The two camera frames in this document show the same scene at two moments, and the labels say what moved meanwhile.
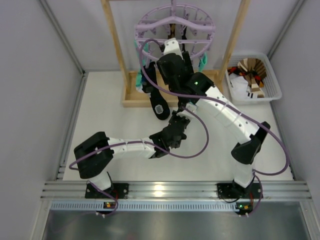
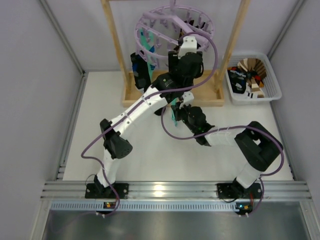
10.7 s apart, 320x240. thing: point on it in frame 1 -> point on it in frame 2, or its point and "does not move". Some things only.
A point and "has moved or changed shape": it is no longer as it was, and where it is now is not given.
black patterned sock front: [158, 103] has moved or changed shape
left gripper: [180, 120] -> [173, 58]
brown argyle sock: [172, 30] -> [181, 33]
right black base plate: [235, 191] does not move
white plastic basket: [272, 89] does not move
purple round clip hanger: [193, 29] does not move
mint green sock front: [203, 61] -> [172, 102]
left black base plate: [119, 190] does not move
